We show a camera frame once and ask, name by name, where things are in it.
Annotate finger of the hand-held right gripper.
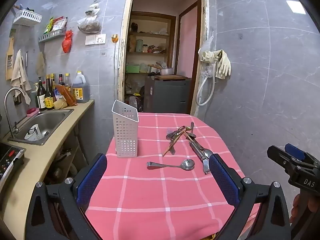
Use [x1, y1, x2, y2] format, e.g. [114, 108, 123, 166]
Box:
[267, 145, 294, 173]
[284, 143, 320, 167]

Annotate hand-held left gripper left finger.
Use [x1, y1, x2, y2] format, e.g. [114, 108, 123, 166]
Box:
[25, 153, 108, 240]

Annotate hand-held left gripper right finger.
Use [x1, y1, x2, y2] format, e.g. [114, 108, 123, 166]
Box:
[208, 153, 292, 240]

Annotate large steel spoon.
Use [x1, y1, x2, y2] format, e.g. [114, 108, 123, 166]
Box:
[146, 159, 195, 171]

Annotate steel peeler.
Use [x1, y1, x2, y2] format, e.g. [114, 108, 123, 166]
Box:
[189, 141, 213, 163]

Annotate white perforated utensil holder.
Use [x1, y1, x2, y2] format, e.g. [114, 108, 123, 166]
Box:
[111, 99, 139, 158]

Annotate dark metal utensil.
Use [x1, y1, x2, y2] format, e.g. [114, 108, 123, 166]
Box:
[166, 126, 186, 141]

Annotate person's right hand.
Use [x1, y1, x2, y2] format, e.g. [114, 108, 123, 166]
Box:
[289, 194, 317, 224]

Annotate pink plaid tablecloth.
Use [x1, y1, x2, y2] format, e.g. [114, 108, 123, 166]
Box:
[85, 112, 260, 240]

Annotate beige kitchen counter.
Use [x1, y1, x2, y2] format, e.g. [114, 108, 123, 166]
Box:
[0, 99, 95, 240]

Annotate steel kitchen sink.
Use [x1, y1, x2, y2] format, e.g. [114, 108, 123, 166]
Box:
[7, 109, 75, 146]

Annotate white container in sink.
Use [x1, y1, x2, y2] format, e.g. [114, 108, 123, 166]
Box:
[24, 124, 42, 141]

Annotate black induction cooker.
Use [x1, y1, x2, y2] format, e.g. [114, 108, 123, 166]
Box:
[0, 142, 27, 186]

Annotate orange brown packet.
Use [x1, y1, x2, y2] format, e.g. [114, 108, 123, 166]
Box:
[55, 84, 77, 107]

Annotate large dark oil jug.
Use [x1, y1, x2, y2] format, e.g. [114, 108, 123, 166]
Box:
[72, 71, 90, 104]

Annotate dark sauce bottle white label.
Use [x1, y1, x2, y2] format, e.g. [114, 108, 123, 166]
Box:
[37, 77, 47, 111]

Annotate brown sauce bottle yellow cap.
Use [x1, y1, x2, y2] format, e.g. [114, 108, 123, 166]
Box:
[64, 73, 73, 93]

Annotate grey cabinet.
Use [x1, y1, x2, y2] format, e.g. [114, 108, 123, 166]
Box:
[144, 76, 192, 114]

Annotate cream rubber gloves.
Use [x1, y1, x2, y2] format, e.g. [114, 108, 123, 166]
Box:
[198, 49, 232, 80]

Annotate steel faucet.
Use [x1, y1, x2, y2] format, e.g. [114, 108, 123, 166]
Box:
[4, 87, 27, 138]

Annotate brown hanging cloth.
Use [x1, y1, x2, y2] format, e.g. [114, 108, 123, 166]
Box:
[36, 52, 46, 76]

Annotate beige hanging towel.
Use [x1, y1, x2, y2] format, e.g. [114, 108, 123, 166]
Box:
[10, 49, 32, 106]

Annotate red plastic bag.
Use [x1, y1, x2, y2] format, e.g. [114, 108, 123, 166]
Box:
[62, 29, 74, 54]

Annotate wooden shelf unit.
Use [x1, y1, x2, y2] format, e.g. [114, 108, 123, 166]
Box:
[126, 11, 177, 76]

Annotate hanging wooden cutting board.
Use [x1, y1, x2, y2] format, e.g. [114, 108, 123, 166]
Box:
[5, 29, 16, 81]

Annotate clear bag of dried goods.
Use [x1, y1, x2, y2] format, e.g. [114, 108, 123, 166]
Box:
[77, 14, 102, 34]

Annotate colourful seasoning packets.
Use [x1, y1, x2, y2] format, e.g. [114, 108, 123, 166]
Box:
[44, 16, 68, 35]

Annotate white plastic bag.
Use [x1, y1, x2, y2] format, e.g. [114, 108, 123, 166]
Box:
[85, 2, 101, 16]

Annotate white hose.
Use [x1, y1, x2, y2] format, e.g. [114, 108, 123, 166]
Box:
[196, 62, 216, 106]

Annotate white switch socket panel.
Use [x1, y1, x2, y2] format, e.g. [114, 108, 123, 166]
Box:
[85, 33, 106, 46]

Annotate wooden door frame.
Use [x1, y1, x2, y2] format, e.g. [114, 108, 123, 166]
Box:
[117, 0, 209, 117]

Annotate metal wall rack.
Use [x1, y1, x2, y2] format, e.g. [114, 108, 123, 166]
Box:
[38, 27, 68, 43]

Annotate white wall basket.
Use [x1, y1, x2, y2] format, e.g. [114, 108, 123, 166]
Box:
[13, 9, 42, 27]

